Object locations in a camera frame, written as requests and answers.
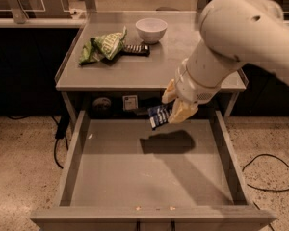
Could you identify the white label sticker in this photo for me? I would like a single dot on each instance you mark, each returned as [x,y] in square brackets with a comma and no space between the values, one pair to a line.
[130,102]

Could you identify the round grey knob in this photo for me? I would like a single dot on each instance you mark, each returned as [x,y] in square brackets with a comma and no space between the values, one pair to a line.
[102,105]

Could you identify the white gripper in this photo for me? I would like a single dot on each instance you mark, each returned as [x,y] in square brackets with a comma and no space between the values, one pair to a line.
[192,89]

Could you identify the grey cabinet with counter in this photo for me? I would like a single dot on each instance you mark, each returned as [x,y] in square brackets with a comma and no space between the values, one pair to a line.
[130,73]

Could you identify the blue rxbar blueberry bar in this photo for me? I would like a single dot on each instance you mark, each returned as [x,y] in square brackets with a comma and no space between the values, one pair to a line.
[159,115]

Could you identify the dark snack bar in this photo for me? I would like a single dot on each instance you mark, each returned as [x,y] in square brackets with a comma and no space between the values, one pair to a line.
[137,50]

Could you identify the white ceramic bowl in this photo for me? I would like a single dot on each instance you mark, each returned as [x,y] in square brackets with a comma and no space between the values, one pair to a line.
[151,30]

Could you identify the green chip bag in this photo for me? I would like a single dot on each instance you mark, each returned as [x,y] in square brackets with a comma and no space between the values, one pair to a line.
[102,47]

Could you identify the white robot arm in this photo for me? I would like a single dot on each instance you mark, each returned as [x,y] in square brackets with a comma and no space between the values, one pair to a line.
[233,33]

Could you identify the open grey top drawer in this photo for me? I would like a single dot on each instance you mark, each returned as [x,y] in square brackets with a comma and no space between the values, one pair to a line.
[122,175]

